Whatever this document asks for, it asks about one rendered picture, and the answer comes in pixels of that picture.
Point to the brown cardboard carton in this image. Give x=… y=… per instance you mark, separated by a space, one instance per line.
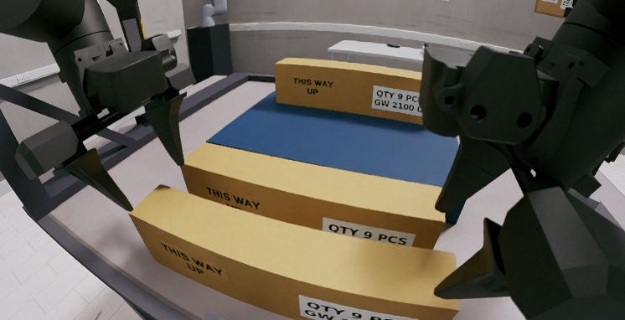
x=293 y=271
x=327 y=199
x=349 y=87

